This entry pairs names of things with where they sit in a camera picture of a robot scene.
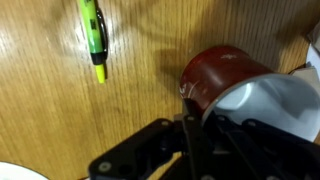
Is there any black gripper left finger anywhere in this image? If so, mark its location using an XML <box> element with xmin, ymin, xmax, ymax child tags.
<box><xmin>88</xmin><ymin>98</ymin><xmax>214</xmax><ymax>180</ymax></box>

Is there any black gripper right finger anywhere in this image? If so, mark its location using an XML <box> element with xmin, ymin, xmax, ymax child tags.
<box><xmin>203</xmin><ymin>114</ymin><xmax>320</xmax><ymax>180</ymax></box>

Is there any red mug white inside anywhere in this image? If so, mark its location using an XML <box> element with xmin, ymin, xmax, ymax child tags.
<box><xmin>179</xmin><ymin>45</ymin><xmax>320</xmax><ymax>143</ymax></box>

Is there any green highlighter marker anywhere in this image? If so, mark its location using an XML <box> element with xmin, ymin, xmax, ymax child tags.
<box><xmin>76</xmin><ymin>0</ymin><xmax>110</xmax><ymax>85</ymax></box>

